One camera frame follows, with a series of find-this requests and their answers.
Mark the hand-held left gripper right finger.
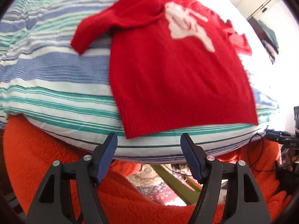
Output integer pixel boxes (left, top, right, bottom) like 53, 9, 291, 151
181, 133, 272, 224

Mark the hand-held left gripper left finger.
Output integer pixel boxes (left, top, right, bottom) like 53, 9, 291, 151
27, 133, 118, 224

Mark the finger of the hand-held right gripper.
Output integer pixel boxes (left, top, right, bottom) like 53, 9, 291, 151
266, 130, 295, 143

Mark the red knit sweater white print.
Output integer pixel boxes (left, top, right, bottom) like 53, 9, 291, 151
70, 0, 259, 140

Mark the green bar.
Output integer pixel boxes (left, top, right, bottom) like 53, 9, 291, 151
152, 164, 202, 206

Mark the patterned rug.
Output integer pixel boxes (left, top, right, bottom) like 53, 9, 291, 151
127, 164, 204, 207

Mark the orange fleece blanket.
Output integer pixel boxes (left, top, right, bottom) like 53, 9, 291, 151
3, 114, 292, 224

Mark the blue green striped bed sheet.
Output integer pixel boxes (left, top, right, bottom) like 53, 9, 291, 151
0, 0, 279, 165

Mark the black device with cable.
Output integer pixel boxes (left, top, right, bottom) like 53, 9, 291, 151
247, 131, 292, 172

